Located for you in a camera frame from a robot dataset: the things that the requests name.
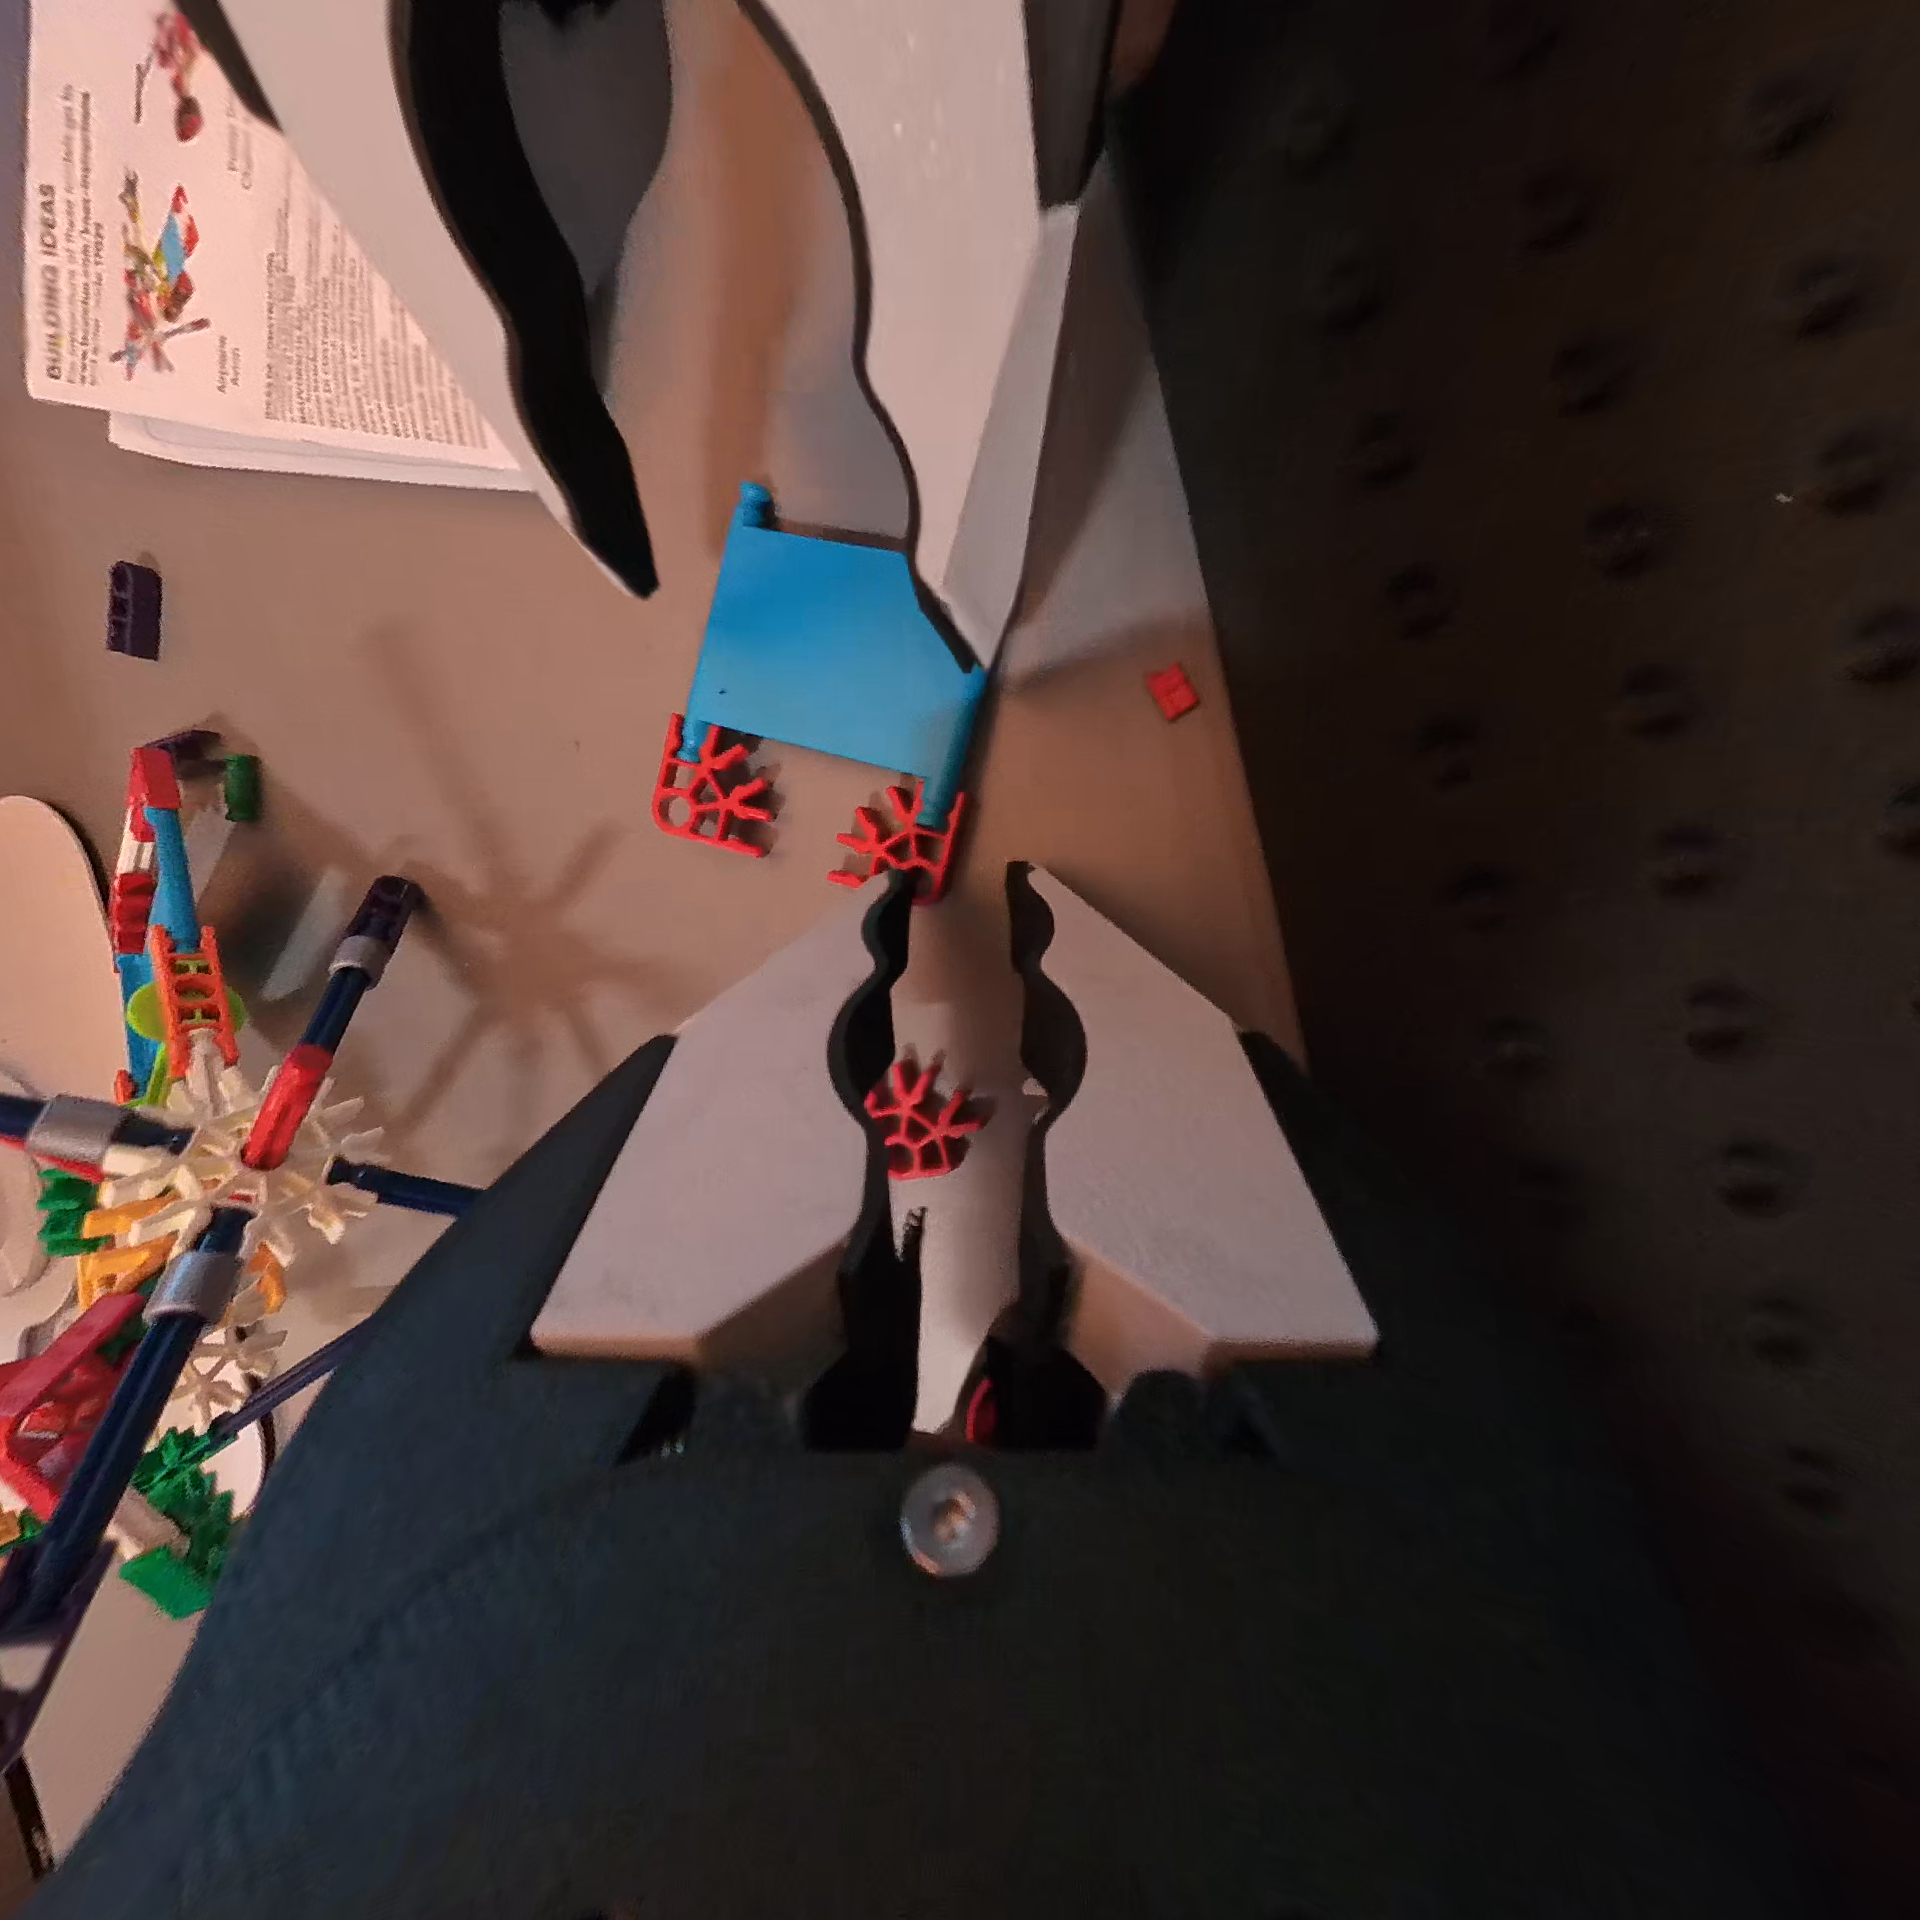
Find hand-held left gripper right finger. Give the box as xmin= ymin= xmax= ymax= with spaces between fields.
xmin=978 ymin=861 xmax=1378 ymax=1449

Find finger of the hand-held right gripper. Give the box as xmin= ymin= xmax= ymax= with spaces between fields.
xmin=222 ymin=0 xmax=672 ymax=606
xmin=739 ymin=0 xmax=1086 ymax=669

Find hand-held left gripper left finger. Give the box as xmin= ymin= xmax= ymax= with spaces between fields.
xmin=533 ymin=870 xmax=927 ymax=1449

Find red connector with green clip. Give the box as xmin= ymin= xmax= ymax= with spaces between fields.
xmin=827 ymin=784 xmax=970 ymax=904

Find red fan connector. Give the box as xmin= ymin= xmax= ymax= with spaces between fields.
xmin=863 ymin=1054 xmax=989 ymax=1182
xmin=651 ymin=717 xmax=779 ymax=859

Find blue panel piece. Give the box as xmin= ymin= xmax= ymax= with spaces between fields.
xmin=688 ymin=480 xmax=994 ymax=825

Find blue rod cross assembly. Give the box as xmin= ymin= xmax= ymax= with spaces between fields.
xmin=0 ymin=878 xmax=488 ymax=1728

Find instruction booklet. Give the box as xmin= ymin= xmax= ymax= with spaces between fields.
xmin=28 ymin=0 xmax=535 ymax=494

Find black perforated panel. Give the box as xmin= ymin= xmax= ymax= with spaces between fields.
xmin=1118 ymin=0 xmax=1920 ymax=1920

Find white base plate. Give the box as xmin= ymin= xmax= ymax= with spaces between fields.
xmin=0 ymin=796 xmax=278 ymax=1869

